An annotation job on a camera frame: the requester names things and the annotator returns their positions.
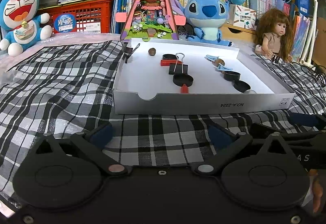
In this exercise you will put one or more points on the brown walnut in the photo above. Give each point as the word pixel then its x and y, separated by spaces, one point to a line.
pixel 152 52
pixel 219 62

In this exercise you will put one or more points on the Doraemon plush toy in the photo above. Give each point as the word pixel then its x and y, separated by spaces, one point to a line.
pixel 24 28

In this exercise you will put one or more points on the pink triangular miniature house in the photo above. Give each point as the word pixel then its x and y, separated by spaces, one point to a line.
pixel 150 19

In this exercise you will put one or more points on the red plastic peg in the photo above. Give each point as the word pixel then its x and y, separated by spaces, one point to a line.
pixel 168 62
pixel 184 89

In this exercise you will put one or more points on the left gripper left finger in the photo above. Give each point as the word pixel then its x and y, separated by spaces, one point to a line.
pixel 92 143

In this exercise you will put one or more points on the person's right hand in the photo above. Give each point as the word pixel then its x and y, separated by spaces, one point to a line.
pixel 317 190

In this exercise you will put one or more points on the clear dome black capsule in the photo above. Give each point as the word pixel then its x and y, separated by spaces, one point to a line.
pixel 243 87

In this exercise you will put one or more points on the Stitch plush toy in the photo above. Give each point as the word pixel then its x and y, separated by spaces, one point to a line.
pixel 206 18

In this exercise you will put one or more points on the red plastic crate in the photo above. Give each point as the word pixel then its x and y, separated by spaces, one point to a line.
pixel 88 16

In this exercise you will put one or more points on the white cardboard box tray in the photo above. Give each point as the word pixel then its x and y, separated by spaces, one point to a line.
pixel 143 86

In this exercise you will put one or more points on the black clip on box edge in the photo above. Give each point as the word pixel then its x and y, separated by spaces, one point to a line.
pixel 128 52

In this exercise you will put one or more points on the light blue plastic clip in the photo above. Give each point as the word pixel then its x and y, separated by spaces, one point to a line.
pixel 223 68

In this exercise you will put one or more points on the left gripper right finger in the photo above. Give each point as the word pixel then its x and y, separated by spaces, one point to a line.
pixel 227 146

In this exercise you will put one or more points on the black binder clip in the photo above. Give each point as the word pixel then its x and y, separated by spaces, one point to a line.
pixel 178 66

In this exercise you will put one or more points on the brown haired baby doll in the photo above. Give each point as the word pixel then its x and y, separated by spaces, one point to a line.
pixel 274 36

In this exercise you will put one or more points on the black round cap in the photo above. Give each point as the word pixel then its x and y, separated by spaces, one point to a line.
pixel 181 79
pixel 231 76
pixel 169 57

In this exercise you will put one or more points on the wooden drawer box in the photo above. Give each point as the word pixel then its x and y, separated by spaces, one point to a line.
pixel 230 32

